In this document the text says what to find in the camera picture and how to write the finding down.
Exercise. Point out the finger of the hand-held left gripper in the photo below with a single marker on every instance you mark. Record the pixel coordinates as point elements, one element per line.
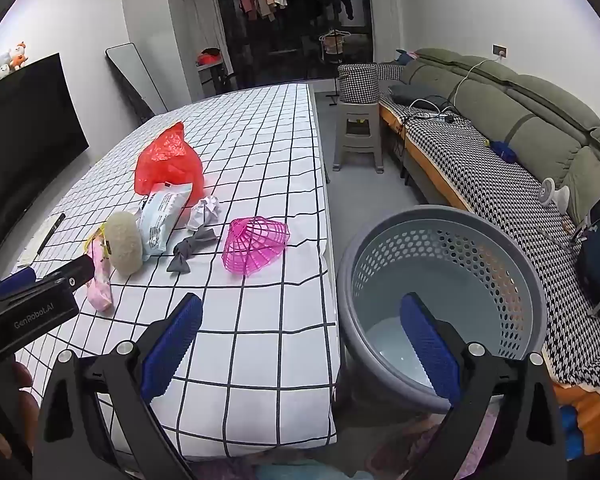
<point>75,271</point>
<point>14,280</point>

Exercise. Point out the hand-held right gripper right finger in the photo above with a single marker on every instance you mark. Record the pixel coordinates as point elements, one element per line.
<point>427,347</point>

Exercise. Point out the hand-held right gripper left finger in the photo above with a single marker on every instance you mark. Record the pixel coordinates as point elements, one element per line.
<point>172,345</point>

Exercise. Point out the pink snack packet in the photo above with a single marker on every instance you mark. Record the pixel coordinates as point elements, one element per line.
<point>100,285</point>

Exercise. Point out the round beige plush toy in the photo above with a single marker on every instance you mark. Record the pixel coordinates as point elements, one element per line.
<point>122,242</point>

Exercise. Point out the grey cloth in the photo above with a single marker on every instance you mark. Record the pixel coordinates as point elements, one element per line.
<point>180,255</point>

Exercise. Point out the white blue wipes packet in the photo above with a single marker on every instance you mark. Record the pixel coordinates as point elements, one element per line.
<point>162,215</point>

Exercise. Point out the grey perforated plastic basket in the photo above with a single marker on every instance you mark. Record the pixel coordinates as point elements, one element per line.
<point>480,240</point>

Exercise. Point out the pink plastic mesh basket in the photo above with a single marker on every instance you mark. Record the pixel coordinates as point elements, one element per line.
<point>252,247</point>

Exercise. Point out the person's left hand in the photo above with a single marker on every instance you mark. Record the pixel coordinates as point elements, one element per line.
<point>22,375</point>

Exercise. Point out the black pen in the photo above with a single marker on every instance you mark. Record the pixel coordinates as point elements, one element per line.
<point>50,234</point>

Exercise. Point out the red plastic bag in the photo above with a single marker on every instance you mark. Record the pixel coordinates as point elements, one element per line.
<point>167,160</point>

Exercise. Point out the black flat television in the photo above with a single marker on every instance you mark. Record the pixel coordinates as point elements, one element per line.
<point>25,125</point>

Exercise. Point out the blue fabric item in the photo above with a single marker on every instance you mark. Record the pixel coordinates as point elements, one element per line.
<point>572,430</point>

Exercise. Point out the silver metal rod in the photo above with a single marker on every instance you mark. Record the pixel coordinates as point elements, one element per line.
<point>555,237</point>

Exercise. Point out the green grey sofa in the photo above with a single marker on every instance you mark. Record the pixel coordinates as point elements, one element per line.
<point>480,180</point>

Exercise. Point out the small white fan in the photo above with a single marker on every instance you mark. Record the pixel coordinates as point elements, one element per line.
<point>555,195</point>

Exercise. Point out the leaning standing mirror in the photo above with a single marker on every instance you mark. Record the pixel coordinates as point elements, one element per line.
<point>135,80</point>

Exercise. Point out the bed with white checkered sheet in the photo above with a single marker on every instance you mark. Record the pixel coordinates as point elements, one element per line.
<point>260,160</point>

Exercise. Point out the blue folded cloth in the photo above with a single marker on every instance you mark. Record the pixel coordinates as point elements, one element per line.
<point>502,150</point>

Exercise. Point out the white plush toy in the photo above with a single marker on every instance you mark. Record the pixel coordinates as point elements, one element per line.
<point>1,66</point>

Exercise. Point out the orange plush toy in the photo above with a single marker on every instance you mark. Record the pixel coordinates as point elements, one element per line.
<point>19,55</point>

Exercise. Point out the grey plastic stool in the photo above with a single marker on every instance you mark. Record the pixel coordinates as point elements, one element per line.
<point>357,132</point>

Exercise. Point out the small desk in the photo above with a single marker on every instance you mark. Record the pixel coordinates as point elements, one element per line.
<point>212,77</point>

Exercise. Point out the red item on desk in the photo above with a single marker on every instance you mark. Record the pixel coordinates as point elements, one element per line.
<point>208,56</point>

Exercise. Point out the dark grey pillow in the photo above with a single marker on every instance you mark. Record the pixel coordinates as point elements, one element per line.
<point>412,92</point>

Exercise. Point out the houndstooth cushion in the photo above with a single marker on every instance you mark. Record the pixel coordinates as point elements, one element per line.
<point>358,82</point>

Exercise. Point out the clothes stand with hanger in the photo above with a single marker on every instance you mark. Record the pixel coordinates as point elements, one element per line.
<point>334,42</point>

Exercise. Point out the wall outlet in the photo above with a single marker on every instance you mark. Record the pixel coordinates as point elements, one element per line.
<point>500,51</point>

